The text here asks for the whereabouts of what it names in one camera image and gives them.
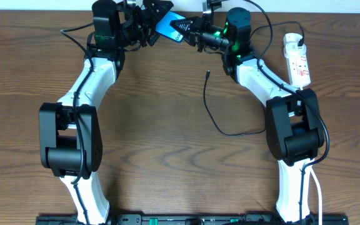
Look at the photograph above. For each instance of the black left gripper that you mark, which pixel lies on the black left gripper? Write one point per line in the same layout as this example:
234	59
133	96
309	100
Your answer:
145	24

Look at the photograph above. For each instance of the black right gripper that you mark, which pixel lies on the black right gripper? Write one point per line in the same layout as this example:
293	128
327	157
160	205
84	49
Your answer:
193	35

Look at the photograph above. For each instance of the blue Galaxy smartphone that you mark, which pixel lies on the blue Galaxy smartphone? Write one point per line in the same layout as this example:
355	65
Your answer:
164	28

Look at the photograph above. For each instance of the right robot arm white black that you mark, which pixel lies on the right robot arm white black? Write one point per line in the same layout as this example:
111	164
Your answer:
295	130

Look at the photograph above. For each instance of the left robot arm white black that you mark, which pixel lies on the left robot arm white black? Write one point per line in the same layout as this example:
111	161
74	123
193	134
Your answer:
70	139

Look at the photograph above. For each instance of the white power strip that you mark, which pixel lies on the white power strip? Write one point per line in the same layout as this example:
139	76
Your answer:
297	67

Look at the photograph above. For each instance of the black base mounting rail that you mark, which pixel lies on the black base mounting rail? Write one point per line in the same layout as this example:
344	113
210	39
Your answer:
137	219

